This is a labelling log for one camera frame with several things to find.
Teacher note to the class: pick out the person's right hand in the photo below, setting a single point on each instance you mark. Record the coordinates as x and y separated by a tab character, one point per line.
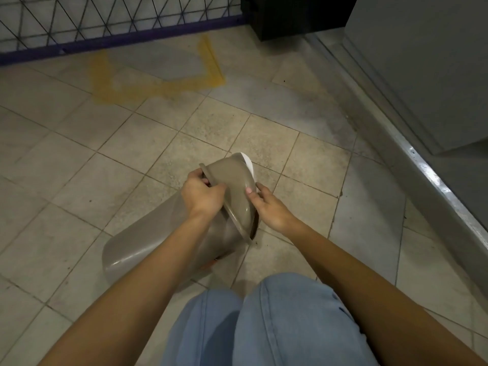
272	213

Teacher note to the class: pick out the person's left hand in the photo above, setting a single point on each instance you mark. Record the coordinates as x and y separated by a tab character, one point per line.
200	198

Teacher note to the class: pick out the person's right thumb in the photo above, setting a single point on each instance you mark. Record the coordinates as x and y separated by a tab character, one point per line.
252	197

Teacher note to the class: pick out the person's left thumb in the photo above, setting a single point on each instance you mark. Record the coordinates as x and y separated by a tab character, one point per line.
218	191

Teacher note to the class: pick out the grey plastic bin lid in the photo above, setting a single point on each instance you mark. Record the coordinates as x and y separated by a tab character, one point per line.
234	190

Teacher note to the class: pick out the person's right forearm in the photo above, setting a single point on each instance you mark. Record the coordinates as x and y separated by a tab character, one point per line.
373	297

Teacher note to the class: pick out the person's left forearm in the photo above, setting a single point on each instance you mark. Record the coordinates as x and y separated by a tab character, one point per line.
152	285

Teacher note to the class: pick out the white swing flap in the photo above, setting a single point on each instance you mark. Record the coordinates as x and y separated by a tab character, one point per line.
249	165

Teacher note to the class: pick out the grey plastic trash bin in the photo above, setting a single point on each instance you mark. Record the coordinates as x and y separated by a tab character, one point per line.
152	240

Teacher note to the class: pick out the light blue jeans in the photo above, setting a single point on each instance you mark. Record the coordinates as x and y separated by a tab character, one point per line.
282	323

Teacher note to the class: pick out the metal door sill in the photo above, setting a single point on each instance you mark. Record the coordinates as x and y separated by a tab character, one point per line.
415	160

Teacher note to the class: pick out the black box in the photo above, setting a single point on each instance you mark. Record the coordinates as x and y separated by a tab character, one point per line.
301	15

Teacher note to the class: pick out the grey door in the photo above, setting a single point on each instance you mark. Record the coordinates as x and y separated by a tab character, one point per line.
427	64

